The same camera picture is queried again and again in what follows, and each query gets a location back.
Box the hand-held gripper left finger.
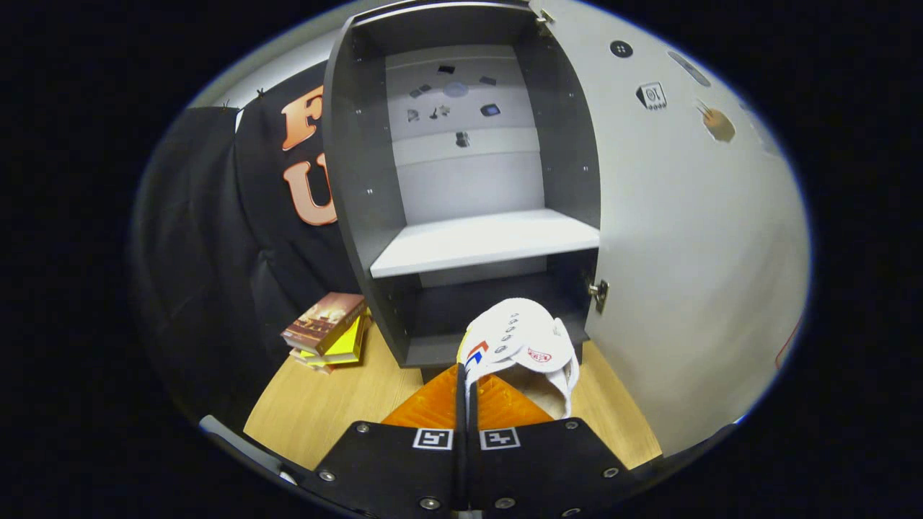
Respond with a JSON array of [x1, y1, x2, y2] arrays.
[[314, 364, 467, 519]]

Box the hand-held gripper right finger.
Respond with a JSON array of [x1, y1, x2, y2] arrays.
[[467, 371, 635, 519]]

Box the white shoe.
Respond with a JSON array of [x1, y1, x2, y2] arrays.
[[456, 298, 581, 422]]

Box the beige shoe cabinet door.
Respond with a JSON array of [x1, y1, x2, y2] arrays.
[[530, 0, 812, 458]]

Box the dark grey shoe cabinet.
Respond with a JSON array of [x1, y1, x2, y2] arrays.
[[322, 0, 603, 370]]

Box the white cabinet shelf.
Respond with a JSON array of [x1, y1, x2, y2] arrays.
[[369, 208, 601, 280]]

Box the yellow book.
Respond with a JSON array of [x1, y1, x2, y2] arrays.
[[299, 314, 370, 365]]

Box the black backdrop cloth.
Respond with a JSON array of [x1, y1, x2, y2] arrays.
[[130, 61, 376, 433]]

